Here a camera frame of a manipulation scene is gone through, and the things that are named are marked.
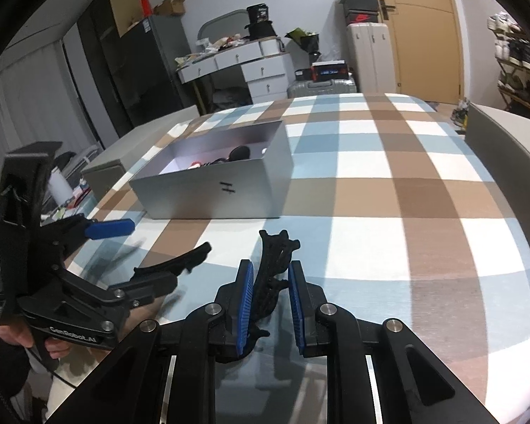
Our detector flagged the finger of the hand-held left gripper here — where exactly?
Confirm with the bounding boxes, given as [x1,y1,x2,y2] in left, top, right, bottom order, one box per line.
[65,271,178,311]
[41,213,137,266]

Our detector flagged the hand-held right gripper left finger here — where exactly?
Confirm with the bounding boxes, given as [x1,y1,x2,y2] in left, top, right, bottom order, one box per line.
[46,260,254,424]

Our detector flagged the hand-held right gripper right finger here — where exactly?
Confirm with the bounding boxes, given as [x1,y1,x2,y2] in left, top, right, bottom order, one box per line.
[288,260,474,424]

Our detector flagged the black curved toothed hair clip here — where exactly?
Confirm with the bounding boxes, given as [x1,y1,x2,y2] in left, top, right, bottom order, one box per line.
[247,229,302,342]
[134,241,213,284]

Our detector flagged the grey box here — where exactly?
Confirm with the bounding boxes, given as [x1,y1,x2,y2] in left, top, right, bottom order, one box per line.
[128,119,295,220]

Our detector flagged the person's left forearm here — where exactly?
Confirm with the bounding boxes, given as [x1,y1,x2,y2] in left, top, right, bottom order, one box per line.
[0,318,34,411]

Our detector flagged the person's left hand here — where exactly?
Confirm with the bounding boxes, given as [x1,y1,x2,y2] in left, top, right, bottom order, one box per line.
[0,322,71,360]

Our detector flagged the white bottle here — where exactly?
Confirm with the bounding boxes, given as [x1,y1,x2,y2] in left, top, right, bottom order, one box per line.
[48,170,74,200]

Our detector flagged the plaid blanket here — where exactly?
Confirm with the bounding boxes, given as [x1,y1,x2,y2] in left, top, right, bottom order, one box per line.
[66,92,530,424]

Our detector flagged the black wardrobe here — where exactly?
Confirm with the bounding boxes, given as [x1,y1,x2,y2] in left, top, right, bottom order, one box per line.
[77,0,136,139]

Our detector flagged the grey curtain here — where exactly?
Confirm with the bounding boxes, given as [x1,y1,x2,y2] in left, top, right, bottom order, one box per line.
[0,35,120,174]

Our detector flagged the dark grey fridge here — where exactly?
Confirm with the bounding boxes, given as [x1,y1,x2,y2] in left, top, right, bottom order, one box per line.
[124,13,195,118]

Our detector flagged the pile of desk clutter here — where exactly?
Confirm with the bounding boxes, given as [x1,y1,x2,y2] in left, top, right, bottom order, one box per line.
[177,33,249,70]

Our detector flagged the white desk with drawers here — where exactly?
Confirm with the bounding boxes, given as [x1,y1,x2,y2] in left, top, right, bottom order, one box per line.
[177,37,295,116]

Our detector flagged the tall cardboard box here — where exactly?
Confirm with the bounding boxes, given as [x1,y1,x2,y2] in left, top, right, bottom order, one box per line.
[107,0,142,39]

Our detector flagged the silver suitcase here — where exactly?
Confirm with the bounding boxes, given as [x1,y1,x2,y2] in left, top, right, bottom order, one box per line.
[287,78,359,99]

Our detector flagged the open cardboard box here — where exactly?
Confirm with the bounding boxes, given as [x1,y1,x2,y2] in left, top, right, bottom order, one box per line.
[153,0,190,17]

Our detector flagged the grey arched mirror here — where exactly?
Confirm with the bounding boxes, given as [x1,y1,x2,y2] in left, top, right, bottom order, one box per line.
[197,9,248,50]

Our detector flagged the black and red shoe box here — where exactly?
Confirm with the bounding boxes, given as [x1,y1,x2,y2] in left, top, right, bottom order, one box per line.
[311,61,350,83]

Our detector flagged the black paper bag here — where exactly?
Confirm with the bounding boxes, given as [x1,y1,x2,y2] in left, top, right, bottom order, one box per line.
[246,4,278,40]

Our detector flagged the white suitcase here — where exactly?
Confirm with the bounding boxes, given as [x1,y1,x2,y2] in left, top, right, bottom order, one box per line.
[346,22,399,95]

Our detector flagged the dark wrapped bouquet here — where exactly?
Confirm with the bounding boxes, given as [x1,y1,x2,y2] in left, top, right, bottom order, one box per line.
[285,26,321,65]

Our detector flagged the black shoe box red logo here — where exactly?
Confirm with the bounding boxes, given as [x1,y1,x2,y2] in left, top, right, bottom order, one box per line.
[342,2,379,25]

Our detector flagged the wooden door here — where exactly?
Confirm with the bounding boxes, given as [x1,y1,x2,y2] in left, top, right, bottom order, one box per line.
[364,0,465,103]

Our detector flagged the wooden shoe rack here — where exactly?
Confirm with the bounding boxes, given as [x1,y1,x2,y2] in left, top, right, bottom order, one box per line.
[487,11,530,125]

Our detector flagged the black cable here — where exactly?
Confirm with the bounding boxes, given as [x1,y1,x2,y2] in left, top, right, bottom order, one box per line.
[25,348,87,390]

